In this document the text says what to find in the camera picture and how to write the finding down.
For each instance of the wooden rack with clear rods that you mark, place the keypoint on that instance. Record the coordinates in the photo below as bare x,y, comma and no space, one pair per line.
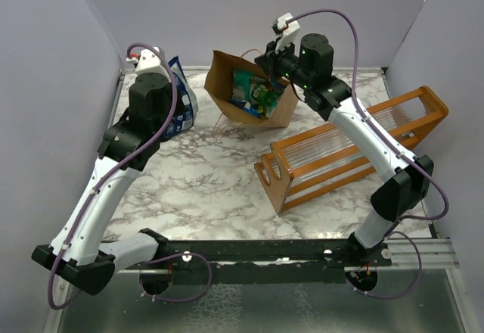
315,162

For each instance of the green snack bag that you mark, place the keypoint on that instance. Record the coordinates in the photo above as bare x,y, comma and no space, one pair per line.
264,97

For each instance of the brown paper bag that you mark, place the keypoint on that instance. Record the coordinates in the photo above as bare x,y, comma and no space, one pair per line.
219,83

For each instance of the small blue cartoon packet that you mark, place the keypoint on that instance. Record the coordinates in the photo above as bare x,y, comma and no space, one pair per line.
247,107

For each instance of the blue white snack bag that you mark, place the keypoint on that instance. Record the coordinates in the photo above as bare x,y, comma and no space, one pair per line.
187,105

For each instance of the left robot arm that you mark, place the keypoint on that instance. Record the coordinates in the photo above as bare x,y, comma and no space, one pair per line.
78,253

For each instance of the teal Fox's mint bag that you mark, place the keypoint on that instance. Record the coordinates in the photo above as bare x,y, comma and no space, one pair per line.
241,84

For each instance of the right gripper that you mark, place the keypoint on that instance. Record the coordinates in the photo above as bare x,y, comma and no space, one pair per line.
268,60

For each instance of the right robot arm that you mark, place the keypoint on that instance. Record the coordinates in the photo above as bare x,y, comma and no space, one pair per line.
404,175

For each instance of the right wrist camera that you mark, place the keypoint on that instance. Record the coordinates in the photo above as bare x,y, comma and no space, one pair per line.
286,30

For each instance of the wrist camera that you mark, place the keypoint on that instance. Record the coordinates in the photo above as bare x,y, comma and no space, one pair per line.
286,30
146,62

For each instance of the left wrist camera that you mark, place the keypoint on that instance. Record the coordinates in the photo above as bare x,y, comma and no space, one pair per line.
146,62

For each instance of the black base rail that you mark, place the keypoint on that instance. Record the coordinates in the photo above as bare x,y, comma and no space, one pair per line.
246,262

